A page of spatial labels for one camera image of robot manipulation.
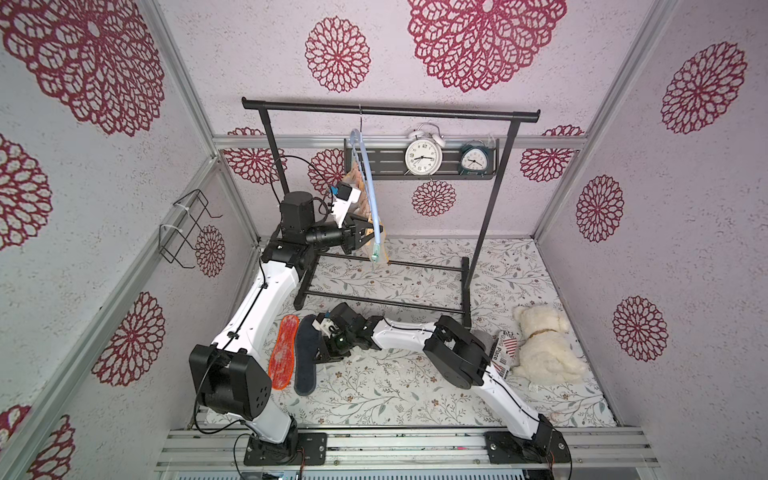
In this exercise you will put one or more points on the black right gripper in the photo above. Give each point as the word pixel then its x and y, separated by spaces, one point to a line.
pixel 334 341

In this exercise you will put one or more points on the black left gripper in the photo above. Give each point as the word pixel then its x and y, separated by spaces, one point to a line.
pixel 352 233

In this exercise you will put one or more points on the dark grey felt insole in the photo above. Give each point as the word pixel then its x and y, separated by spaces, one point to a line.
pixel 306 347

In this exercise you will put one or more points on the red translucent gel insole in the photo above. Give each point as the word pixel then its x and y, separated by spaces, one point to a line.
pixel 282 359

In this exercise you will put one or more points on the light blue clip hanger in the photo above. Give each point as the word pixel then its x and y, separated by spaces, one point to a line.
pixel 361 158

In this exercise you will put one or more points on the yellow-edged grey felt insole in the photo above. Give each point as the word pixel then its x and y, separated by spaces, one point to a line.
pixel 355 179

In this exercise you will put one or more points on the orange yellow insole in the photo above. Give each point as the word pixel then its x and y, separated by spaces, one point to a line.
pixel 384 249

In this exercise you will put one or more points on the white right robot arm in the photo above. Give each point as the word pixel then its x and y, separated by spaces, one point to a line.
pixel 461 358

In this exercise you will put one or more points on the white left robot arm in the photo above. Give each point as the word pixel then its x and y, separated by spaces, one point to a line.
pixel 227 376

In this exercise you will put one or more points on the white twin-bell alarm clock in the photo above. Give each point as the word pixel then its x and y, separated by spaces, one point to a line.
pixel 424 154

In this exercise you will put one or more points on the small green alarm clock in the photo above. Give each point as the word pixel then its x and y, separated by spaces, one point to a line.
pixel 474 160

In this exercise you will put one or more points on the black metal clothes rack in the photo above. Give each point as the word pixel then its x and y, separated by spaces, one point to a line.
pixel 390 111

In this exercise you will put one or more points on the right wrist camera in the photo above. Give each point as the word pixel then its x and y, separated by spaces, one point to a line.
pixel 325 325

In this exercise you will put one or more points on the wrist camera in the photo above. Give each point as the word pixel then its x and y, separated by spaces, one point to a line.
pixel 344 197
pixel 325 325

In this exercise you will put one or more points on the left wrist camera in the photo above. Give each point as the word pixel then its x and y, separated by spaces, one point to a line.
pixel 344 197

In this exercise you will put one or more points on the black wire wall basket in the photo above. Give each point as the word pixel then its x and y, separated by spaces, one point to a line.
pixel 177 235

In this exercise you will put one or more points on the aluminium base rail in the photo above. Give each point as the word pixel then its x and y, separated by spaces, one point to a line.
pixel 409 451

